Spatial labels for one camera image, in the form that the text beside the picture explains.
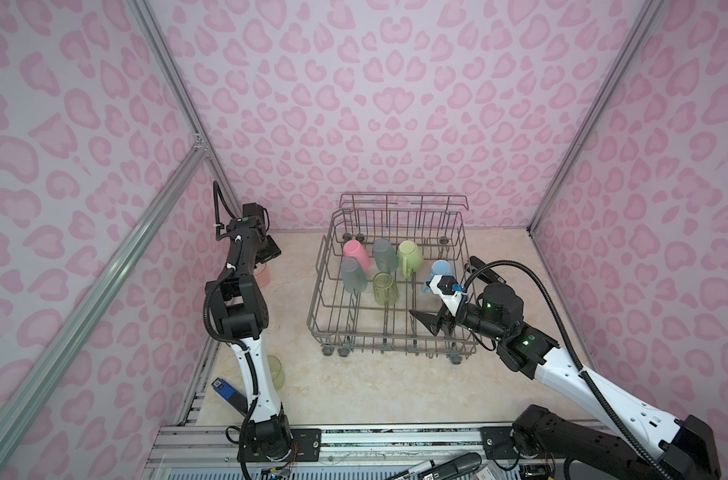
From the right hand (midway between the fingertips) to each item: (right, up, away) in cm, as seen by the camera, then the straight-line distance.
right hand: (423, 295), depth 70 cm
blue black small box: (-47, -27, +6) cm, 54 cm away
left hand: (-47, +10, +29) cm, 56 cm away
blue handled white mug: (+8, +6, +20) cm, 23 cm away
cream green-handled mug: (0, +9, +25) cm, 27 cm away
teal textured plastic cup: (-8, +9, +27) cm, 30 cm away
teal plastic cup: (-18, +3, +24) cm, 30 cm away
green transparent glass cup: (-8, -2, +27) cm, 28 cm away
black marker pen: (+4, -38, -3) cm, 39 cm away
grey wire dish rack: (-12, +5, +34) cm, 36 cm away
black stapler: (+28, +2, +34) cm, 45 cm away
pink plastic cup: (-18, +11, +25) cm, 33 cm away
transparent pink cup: (-48, +3, +27) cm, 56 cm away
